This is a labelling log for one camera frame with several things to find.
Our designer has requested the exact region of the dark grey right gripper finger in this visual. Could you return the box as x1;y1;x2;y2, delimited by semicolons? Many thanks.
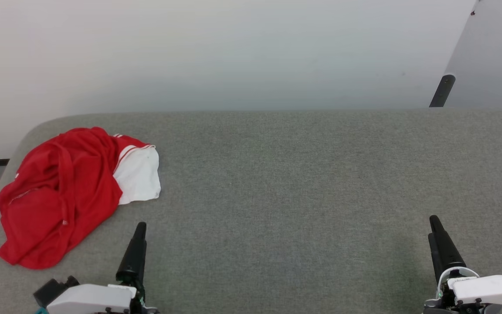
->
428;233;444;284
429;215;468;273

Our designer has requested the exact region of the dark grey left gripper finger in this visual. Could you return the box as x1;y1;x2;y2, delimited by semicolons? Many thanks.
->
116;222;144;286
140;222;148;288

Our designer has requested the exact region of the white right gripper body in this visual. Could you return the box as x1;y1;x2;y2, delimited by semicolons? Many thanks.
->
423;267;502;314

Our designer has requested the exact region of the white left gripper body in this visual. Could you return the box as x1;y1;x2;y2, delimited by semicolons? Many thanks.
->
46;283;161;314

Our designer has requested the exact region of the red and white shirt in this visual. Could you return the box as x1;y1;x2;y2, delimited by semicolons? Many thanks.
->
0;126;162;270

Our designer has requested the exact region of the black round post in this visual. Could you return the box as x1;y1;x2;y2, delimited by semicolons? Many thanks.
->
429;74;456;108

